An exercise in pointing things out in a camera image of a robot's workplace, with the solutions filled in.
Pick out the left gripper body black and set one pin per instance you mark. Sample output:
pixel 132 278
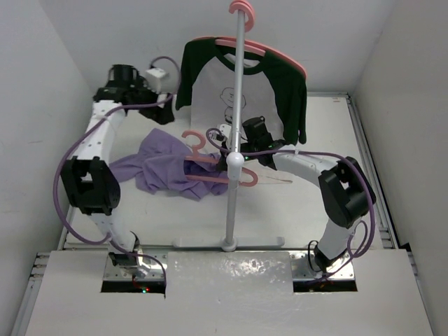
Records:
pixel 145 96

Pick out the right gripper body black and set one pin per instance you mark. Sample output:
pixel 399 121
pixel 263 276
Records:
pixel 249 146

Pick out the pink hanger front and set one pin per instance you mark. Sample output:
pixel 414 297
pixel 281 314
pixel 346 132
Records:
pixel 207 164

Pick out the pink hanger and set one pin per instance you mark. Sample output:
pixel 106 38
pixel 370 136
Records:
pixel 207 164
pixel 255 48

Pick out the purple t shirt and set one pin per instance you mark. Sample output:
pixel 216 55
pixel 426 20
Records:
pixel 159 165

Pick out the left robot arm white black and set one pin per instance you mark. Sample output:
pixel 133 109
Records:
pixel 84 171

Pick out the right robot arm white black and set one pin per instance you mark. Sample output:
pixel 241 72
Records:
pixel 347 196

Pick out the white and green raglan shirt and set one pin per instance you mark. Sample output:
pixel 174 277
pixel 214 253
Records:
pixel 273 98

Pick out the pink hanger under raglan shirt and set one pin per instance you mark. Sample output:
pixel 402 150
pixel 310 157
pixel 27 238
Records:
pixel 255 48

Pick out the grey clothes rack stand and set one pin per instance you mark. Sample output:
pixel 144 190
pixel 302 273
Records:
pixel 235 160

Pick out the white front cover board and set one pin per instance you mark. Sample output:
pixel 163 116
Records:
pixel 228 294

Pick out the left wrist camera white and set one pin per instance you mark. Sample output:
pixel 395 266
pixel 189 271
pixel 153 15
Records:
pixel 156 78

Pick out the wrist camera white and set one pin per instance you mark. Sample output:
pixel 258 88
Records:
pixel 225 135
pixel 156 78

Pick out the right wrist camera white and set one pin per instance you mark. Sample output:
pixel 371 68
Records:
pixel 225 135

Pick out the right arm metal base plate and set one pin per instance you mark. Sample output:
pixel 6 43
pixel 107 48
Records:
pixel 304 268

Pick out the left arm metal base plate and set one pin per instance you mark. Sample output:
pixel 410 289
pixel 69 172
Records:
pixel 143 269

